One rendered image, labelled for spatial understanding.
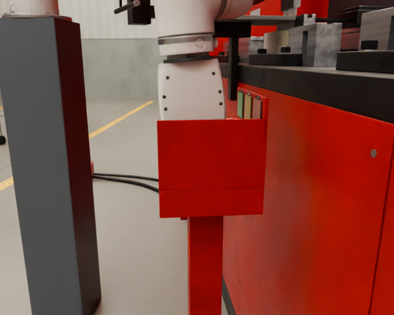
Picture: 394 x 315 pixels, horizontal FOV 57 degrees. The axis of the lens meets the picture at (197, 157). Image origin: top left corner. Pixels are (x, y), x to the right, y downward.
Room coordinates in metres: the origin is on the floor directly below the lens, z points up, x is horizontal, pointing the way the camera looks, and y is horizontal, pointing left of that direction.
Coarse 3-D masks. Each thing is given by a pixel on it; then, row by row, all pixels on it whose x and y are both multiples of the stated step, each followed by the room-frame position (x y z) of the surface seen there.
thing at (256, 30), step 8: (272, 0) 1.98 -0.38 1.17; (280, 0) 1.98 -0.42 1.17; (304, 0) 2.00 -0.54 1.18; (312, 0) 2.01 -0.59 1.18; (320, 0) 2.01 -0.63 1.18; (328, 0) 2.02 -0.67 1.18; (256, 8) 1.97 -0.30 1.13; (264, 8) 1.97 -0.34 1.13; (272, 8) 1.98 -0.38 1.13; (280, 8) 1.99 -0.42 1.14; (304, 8) 2.00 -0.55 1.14; (312, 8) 2.01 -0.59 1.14; (320, 8) 2.01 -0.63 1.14; (320, 16) 2.01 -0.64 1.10; (256, 32) 1.97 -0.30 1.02; (264, 32) 1.98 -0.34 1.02; (224, 40) 1.95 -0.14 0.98; (216, 48) 1.94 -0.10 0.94
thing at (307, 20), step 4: (296, 16) 1.02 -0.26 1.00; (300, 16) 0.99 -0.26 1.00; (304, 16) 0.97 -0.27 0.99; (308, 16) 0.99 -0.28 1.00; (312, 16) 0.97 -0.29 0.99; (296, 20) 1.01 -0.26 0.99; (300, 20) 0.99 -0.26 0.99; (304, 20) 0.97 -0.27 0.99; (308, 20) 0.97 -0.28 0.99; (312, 20) 0.97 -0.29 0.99; (296, 24) 1.01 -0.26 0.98; (300, 24) 0.99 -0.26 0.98; (304, 24) 0.97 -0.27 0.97
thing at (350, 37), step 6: (342, 30) 1.26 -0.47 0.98; (348, 30) 1.22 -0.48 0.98; (354, 30) 1.19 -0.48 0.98; (342, 36) 1.25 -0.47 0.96; (348, 36) 1.21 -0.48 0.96; (354, 36) 1.18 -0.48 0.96; (342, 42) 1.24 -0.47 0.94; (348, 42) 1.21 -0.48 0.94; (354, 42) 1.17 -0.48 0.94; (342, 48) 1.24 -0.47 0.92; (348, 48) 1.20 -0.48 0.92; (354, 48) 1.17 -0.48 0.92
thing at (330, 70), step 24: (240, 72) 1.04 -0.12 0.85; (264, 72) 0.83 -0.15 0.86; (288, 72) 0.68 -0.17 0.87; (312, 72) 0.58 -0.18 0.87; (336, 72) 0.52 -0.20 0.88; (360, 72) 0.52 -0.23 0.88; (312, 96) 0.58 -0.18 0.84; (336, 96) 0.50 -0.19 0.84; (360, 96) 0.44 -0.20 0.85; (384, 96) 0.40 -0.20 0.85
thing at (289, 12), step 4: (284, 0) 1.13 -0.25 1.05; (288, 0) 1.09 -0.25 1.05; (292, 0) 1.07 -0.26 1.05; (296, 0) 1.06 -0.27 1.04; (300, 0) 1.06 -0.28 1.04; (284, 4) 1.13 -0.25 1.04; (288, 4) 1.09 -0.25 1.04; (292, 4) 1.06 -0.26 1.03; (296, 4) 1.06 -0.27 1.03; (300, 4) 1.06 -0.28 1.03; (284, 8) 1.13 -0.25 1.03; (288, 8) 1.10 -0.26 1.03; (292, 8) 1.09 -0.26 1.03; (296, 8) 1.06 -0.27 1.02; (284, 12) 1.15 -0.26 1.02; (288, 12) 1.11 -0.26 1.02; (292, 12) 1.09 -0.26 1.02; (296, 12) 1.06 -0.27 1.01
